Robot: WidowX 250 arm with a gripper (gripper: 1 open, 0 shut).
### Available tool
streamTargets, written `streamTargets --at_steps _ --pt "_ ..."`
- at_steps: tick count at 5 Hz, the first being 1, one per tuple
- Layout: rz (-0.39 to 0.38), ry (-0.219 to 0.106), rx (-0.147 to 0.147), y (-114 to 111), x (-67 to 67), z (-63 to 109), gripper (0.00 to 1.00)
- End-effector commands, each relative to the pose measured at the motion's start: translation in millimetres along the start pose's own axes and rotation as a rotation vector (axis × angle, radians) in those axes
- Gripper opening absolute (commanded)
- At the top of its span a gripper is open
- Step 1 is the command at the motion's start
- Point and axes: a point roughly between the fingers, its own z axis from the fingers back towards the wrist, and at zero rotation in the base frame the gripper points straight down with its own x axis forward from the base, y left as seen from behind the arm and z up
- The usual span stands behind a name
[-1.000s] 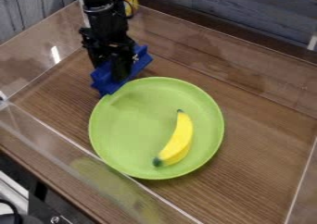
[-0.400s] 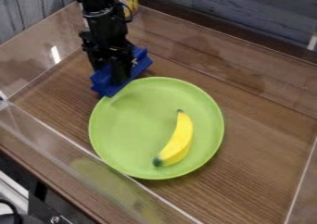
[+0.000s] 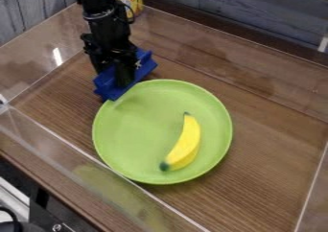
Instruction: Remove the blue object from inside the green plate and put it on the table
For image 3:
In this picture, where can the clear acrylic enclosure wall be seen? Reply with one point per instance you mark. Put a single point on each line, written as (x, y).
(267, 188)

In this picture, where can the blue plastic block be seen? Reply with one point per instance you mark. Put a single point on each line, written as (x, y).
(105, 84)

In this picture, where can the green round plate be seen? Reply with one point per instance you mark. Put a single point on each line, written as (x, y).
(135, 130)

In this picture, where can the yellow toy banana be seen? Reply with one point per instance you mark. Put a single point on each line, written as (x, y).
(184, 149)

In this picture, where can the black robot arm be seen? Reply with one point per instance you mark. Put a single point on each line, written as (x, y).
(100, 5)

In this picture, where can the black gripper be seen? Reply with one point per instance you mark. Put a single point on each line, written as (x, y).
(107, 44)

